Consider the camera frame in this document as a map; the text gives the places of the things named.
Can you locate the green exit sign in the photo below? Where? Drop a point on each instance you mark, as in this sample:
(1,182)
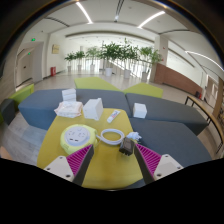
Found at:
(33,39)

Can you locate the ceiling light strips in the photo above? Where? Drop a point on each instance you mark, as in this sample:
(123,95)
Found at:
(84,12)

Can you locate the wooden bench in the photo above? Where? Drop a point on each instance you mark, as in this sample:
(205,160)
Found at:
(206,113)

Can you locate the green sofa seat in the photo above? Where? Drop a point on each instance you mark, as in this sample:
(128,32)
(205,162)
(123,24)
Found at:
(21,94)
(145,90)
(95,84)

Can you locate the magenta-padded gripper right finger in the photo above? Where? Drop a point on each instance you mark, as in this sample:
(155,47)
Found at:
(151,161)

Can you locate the wooden shelf unit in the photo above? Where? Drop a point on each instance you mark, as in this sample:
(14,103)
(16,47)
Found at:
(220,96)

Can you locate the white wet wipes pack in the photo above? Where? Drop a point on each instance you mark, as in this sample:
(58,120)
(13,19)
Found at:
(68,109)

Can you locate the dark grey charger block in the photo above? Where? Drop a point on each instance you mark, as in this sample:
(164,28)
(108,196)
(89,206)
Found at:
(127,146)

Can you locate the red bin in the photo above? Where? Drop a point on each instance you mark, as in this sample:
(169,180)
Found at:
(53,71)

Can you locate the round yellow-green power strip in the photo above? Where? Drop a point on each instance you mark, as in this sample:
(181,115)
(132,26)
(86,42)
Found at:
(77,137)

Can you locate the tall white box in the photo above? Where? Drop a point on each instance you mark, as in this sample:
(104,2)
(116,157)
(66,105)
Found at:
(92,109)

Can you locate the row of potted plants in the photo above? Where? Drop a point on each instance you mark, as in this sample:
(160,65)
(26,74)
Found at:
(110,53)

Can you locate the long blue-grey sofa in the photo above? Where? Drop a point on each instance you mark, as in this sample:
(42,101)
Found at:
(40,108)

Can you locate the dark grey ottoman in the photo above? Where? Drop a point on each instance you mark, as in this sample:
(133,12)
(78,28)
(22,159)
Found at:
(6,111)

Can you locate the white stacked boxes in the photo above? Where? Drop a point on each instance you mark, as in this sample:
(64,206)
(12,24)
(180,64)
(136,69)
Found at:
(69,94)

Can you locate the framed wall picture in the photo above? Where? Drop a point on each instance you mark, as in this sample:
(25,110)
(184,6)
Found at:
(55,49)

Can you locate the small white cube box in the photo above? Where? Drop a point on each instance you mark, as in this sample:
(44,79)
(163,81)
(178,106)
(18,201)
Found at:
(140,110)

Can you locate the small white tube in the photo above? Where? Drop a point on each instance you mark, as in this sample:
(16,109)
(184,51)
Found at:
(113,116)

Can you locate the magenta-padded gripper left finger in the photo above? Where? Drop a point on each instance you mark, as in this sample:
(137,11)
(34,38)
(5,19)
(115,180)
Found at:
(78,163)

